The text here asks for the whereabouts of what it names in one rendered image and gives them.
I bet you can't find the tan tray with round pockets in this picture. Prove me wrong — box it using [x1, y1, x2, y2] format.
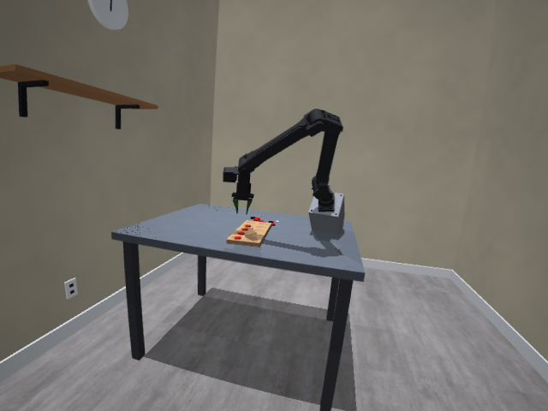
[226, 220, 271, 247]

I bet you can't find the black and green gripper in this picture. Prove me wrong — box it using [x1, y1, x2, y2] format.
[232, 182, 254, 214]

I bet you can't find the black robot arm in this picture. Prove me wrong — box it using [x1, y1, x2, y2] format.
[223, 109, 343, 211]

